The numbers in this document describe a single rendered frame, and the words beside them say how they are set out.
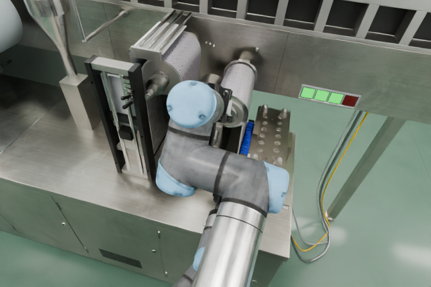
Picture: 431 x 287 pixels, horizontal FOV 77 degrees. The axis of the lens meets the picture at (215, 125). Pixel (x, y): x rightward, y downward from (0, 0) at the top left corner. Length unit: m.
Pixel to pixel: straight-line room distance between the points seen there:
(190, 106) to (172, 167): 0.11
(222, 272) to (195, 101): 0.24
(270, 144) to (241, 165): 0.78
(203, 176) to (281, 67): 0.86
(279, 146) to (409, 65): 0.58
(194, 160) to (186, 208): 0.70
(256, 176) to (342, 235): 1.92
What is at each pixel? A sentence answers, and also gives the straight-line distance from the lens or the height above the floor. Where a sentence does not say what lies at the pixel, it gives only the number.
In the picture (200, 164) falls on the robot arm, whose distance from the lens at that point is 0.44.
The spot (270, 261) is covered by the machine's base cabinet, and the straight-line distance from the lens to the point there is 1.22.
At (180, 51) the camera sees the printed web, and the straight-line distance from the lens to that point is 1.02.
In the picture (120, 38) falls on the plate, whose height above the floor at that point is 1.28.
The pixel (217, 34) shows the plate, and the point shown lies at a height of 1.38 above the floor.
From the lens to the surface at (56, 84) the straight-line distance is 1.70.
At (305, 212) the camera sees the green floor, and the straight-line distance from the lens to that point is 2.31.
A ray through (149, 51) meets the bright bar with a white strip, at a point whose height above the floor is 1.45.
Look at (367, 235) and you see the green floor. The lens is 2.41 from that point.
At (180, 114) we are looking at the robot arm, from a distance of 0.42.
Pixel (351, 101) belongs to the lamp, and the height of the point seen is 1.18.
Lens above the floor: 1.88
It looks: 43 degrees down
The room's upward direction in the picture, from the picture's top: 4 degrees clockwise
